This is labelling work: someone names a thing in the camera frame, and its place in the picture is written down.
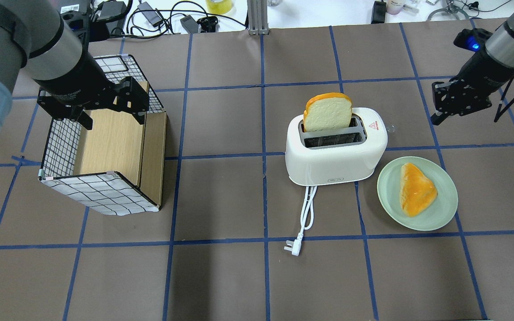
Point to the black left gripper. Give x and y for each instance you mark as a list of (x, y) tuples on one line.
[(80, 85)]

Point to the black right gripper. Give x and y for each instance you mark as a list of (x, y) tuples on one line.
[(477, 76)]

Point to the aluminium frame post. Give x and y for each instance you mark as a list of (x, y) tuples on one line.
[(257, 17)]

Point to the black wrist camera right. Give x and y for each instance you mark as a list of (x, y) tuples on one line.
[(472, 39)]

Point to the light green plate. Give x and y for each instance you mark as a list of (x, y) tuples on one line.
[(438, 214)]

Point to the toast slice in toaster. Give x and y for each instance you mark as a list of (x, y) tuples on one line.
[(327, 111)]

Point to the wire basket with wood panels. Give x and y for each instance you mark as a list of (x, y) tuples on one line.
[(116, 168)]

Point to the orange bread on plate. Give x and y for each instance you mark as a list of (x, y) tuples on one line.
[(417, 191)]

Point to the black power adapter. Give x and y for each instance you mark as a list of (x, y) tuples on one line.
[(150, 14)]

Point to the white two-slot toaster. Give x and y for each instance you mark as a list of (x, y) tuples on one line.
[(337, 155)]

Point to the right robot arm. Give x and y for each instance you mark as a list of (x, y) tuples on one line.
[(500, 45)]

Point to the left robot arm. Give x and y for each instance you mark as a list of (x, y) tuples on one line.
[(35, 36)]

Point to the yellow tape roll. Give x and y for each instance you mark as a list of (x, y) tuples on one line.
[(219, 7)]

